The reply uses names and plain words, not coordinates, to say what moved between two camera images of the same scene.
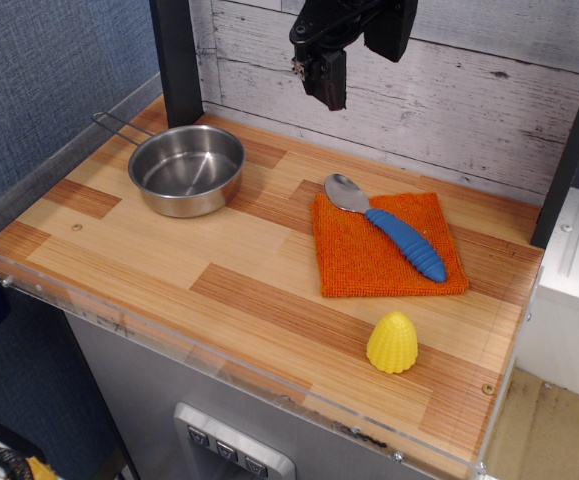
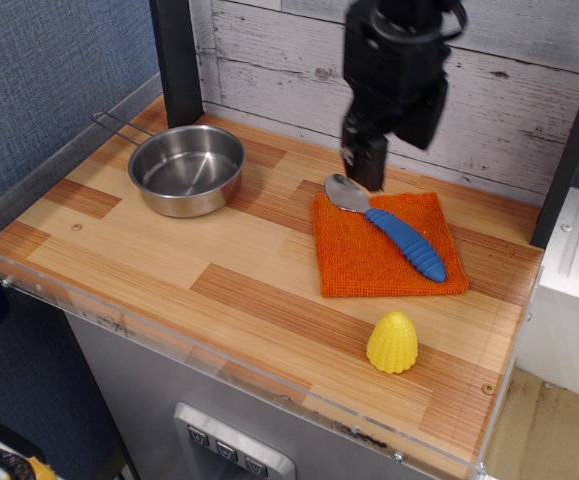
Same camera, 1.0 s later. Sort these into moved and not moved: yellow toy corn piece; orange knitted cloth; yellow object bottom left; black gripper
Moved: black gripper
Not moved: orange knitted cloth; yellow toy corn piece; yellow object bottom left
